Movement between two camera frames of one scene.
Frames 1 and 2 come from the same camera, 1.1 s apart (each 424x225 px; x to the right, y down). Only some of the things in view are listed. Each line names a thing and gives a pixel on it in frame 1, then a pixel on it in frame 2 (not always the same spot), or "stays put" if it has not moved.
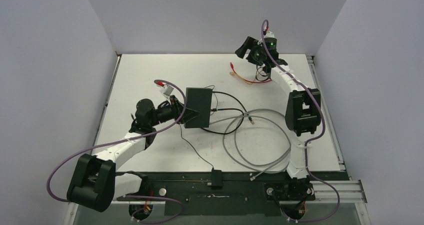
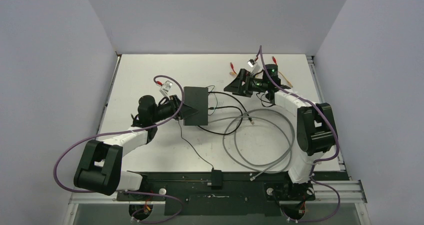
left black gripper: x=175 y=106 stays put
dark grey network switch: x=199 y=99 stays put
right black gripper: x=250 y=44 → x=235 y=86
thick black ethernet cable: x=213 y=109 stays put
